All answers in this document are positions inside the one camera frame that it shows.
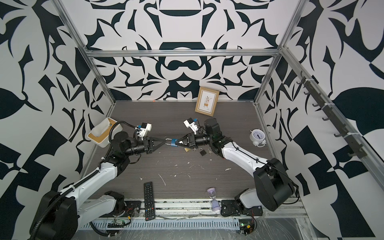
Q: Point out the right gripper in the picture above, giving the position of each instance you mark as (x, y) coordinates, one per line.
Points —
(193, 141)

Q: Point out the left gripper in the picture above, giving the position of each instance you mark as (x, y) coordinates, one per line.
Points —
(148, 145)

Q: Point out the blue padlock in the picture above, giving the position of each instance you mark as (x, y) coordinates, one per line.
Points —
(170, 142)

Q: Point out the black padlock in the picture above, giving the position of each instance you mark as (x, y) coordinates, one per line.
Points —
(202, 152)

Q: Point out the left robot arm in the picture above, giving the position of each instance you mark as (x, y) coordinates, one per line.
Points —
(61, 214)

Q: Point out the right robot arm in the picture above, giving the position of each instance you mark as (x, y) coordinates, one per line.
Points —
(272, 188)

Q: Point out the black remote control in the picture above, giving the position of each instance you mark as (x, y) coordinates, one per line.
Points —
(149, 201)

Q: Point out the purple hourglass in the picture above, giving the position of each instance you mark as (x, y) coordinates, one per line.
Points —
(215, 203)

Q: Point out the white alarm clock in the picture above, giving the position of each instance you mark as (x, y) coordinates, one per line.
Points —
(258, 138)

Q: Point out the left circuit board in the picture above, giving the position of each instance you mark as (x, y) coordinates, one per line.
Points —
(120, 223)

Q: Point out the circuit board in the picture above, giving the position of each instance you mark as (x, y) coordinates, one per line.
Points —
(247, 228)
(120, 223)

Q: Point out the right circuit board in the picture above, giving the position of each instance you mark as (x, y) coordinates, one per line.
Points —
(247, 228)

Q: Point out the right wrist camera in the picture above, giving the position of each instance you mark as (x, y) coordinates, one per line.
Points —
(191, 123)

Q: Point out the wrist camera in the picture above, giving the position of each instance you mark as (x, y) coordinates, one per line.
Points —
(191, 123)
(142, 130)

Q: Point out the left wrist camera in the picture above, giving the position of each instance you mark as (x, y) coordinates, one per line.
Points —
(142, 130)

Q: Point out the wooden picture frame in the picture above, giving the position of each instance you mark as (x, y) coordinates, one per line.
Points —
(207, 101)

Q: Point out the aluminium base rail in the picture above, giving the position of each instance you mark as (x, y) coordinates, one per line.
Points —
(202, 208)

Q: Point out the white cable duct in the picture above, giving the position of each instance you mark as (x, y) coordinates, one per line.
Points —
(177, 224)

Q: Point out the wall hook rail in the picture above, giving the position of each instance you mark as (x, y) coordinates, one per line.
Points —
(344, 128)

